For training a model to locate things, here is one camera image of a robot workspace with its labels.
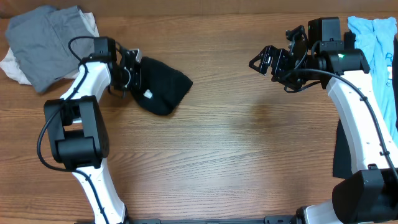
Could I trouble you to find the black polo shirt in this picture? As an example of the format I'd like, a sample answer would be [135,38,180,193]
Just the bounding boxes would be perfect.
[131,57,193,116]

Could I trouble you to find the grey folded trousers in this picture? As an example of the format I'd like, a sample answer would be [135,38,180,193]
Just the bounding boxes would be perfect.
[5,6,94,93]

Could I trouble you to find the light blue t-shirt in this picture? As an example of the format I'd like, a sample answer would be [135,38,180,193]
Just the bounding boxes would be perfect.
[348,16,397,143]

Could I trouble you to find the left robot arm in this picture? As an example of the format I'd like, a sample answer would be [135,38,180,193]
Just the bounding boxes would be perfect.
[37,37,142,223]

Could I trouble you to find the black garment under pile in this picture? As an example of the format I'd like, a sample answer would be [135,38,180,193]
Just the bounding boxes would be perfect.
[333,37,397,179]

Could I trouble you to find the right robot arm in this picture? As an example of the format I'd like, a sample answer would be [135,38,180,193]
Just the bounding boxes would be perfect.
[249,17,397,223]

